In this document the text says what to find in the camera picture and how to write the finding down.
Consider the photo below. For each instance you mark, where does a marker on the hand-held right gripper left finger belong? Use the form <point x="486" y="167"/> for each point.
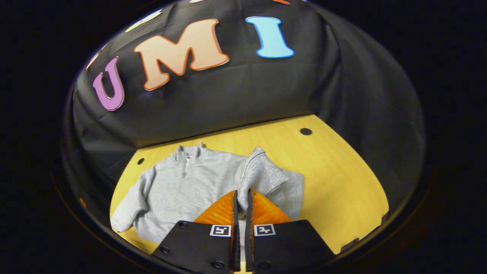
<point x="236" y="243"/>

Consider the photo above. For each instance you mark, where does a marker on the black backdrop cloth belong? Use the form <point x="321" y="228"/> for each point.
<point x="236" y="99"/>

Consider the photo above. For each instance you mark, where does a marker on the grey zip-neck sweatshirt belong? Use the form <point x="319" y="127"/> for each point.
<point x="182" y="194"/>

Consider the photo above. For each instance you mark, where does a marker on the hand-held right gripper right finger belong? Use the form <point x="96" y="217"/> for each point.
<point x="249" y="243"/>

